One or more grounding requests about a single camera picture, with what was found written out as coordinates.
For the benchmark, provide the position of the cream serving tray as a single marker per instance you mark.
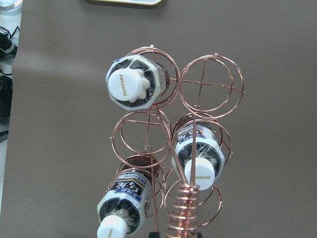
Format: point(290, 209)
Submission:
point(137, 2)

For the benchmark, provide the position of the copper wire bottle basket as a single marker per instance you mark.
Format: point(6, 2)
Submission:
point(170, 143)

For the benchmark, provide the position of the tea bottle in basket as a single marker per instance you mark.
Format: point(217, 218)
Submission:
point(123, 209)
point(209, 159)

